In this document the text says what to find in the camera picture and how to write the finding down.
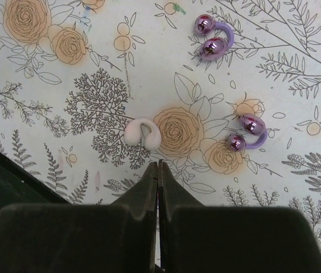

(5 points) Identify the floral patterned table mat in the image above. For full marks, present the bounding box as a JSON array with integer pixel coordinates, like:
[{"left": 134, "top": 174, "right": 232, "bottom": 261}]
[{"left": 0, "top": 0, "right": 321, "bottom": 273}]

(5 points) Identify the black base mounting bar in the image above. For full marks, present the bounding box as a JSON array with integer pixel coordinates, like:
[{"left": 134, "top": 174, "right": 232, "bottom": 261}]
[{"left": 0, "top": 153, "right": 68, "bottom": 210}]

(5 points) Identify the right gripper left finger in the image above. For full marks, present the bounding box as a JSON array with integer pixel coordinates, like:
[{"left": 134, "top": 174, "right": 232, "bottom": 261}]
[{"left": 0, "top": 163, "right": 158, "bottom": 272}]

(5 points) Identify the purple earbud right one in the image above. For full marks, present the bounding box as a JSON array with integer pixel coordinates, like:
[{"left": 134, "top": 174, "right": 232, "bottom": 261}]
[{"left": 227, "top": 113, "right": 268, "bottom": 152}]

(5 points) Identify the purple earbud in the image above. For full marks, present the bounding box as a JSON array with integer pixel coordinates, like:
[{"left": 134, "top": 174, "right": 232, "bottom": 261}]
[{"left": 194, "top": 14, "right": 234, "bottom": 61}]

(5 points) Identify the white earbud one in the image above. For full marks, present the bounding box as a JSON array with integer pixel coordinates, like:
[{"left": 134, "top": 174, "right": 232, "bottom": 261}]
[{"left": 124, "top": 118, "right": 162, "bottom": 150}]

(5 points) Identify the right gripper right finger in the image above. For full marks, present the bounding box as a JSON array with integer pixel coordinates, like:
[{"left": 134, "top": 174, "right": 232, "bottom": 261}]
[{"left": 158, "top": 162, "right": 321, "bottom": 272}]

